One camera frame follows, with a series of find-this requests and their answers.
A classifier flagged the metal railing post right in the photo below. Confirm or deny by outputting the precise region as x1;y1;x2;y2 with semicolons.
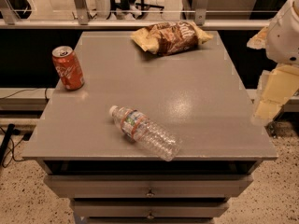
192;0;208;26

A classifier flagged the upper grey drawer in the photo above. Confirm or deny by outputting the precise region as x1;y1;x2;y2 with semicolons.
44;175;253;199

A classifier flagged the black floor cable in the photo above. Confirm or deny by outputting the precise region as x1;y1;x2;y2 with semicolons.
0;123;32;169

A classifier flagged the horizontal metal rail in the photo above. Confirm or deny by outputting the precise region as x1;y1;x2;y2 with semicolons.
0;20;270;31

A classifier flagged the lower grey drawer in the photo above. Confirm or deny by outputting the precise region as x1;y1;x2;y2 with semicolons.
70;199;229;218

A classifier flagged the clear plastic water bottle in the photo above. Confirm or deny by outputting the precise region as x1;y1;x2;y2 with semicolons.
109;105;180;161

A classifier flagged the red soda can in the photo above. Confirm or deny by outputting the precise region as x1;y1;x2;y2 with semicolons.
52;46;84;91

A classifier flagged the metal railing post left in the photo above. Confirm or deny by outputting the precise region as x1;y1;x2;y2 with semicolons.
74;0;90;25

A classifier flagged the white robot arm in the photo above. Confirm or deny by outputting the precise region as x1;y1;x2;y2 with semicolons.
247;0;299;126

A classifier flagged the grey drawer cabinet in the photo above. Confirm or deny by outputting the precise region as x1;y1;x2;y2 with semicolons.
23;32;277;224

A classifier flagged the brown yellow chip bag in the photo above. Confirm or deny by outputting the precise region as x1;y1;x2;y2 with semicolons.
131;21;213;56

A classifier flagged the grey drawer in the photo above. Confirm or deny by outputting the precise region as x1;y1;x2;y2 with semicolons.
44;175;253;199
70;199;229;218

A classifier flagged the metal railing post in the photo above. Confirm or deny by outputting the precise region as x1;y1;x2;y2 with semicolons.
192;0;208;26
74;0;90;25

